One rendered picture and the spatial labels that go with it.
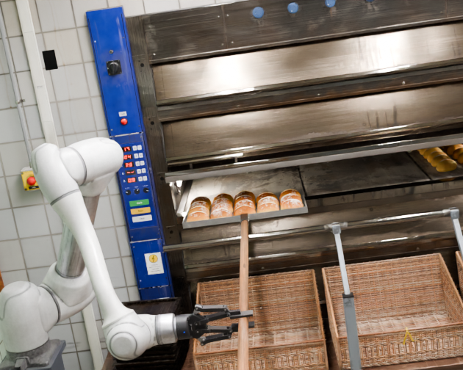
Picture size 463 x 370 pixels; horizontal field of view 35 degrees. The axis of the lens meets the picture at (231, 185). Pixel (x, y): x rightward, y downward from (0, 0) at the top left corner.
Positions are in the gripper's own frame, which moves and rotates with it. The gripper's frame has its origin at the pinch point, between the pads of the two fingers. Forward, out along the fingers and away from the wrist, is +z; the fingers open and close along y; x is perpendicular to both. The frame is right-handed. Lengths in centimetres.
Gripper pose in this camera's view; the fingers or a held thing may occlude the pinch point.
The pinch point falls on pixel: (242, 319)
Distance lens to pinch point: 228.8
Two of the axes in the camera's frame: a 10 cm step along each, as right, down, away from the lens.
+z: 9.9, -1.3, -0.5
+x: -0.2, 2.7, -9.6
